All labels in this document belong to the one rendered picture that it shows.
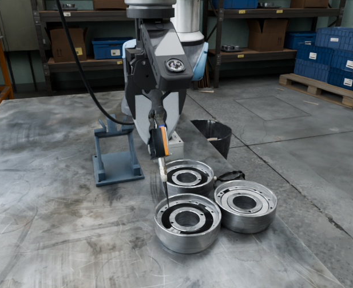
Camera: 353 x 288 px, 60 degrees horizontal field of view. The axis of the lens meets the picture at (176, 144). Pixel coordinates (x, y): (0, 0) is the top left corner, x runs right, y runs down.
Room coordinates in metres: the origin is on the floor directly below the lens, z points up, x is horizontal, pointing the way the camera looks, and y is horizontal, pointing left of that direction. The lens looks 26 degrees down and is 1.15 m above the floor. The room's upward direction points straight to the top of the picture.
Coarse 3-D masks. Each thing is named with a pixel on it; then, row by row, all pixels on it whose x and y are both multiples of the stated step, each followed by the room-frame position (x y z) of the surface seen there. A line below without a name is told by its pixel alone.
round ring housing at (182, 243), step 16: (160, 208) 0.41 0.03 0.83; (192, 208) 0.41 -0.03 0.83; (208, 208) 0.41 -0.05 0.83; (160, 224) 0.36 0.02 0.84; (176, 224) 0.37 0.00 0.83; (192, 224) 0.40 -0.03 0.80; (160, 240) 0.37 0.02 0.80; (176, 240) 0.34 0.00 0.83; (192, 240) 0.33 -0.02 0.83; (208, 240) 0.34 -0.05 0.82
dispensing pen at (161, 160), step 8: (152, 112) 0.49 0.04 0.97; (152, 120) 0.49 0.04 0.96; (160, 128) 0.46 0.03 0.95; (152, 136) 0.45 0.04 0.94; (160, 136) 0.45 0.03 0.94; (152, 144) 0.45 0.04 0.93; (160, 144) 0.45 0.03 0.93; (152, 152) 0.46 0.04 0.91; (160, 152) 0.44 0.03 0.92; (160, 160) 0.45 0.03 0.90; (160, 168) 0.44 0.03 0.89; (168, 200) 0.41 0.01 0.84
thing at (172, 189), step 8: (176, 160) 0.56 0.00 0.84; (184, 160) 0.56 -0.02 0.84; (192, 160) 0.56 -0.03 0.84; (168, 168) 0.54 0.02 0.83; (200, 168) 0.54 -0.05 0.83; (208, 168) 0.53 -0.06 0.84; (160, 176) 0.49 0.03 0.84; (176, 176) 0.51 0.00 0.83; (184, 176) 0.53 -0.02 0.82; (192, 176) 0.52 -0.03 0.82; (200, 176) 0.51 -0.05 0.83; (160, 184) 0.49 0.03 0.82; (168, 184) 0.47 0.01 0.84; (184, 184) 0.48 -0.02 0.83; (192, 184) 0.48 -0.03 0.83; (208, 184) 0.47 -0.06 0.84; (168, 192) 0.47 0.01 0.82; (176, 192) 0.46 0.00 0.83; (184, 192) 0.46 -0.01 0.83; (192, 192) 0.46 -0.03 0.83; (200, 192) 0.46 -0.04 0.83; (208, 192) 0.47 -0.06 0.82
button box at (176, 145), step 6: (174, 132) 0.69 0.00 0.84; (174, 138) 0.66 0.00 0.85; (180, 138) 0.66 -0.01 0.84; (174, 144) 0.63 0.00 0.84; (180, 144) 0.63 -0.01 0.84; (174, 150) 0.63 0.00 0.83; (180, 150) 0.63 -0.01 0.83; (174, 156) 0.63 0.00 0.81; (180, 156) 0.63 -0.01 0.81; (156, 162) 0.62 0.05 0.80
